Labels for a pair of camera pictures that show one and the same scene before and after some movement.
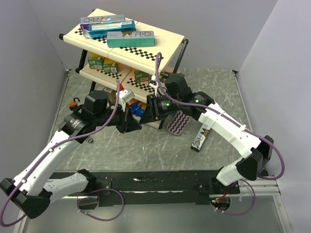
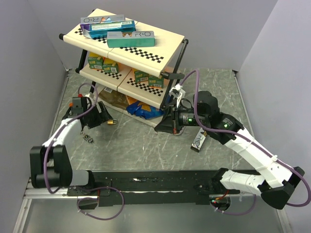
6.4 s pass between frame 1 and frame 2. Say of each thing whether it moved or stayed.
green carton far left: stayed
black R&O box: stayed
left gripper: moved
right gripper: moved
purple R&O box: stayed
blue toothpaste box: stayed
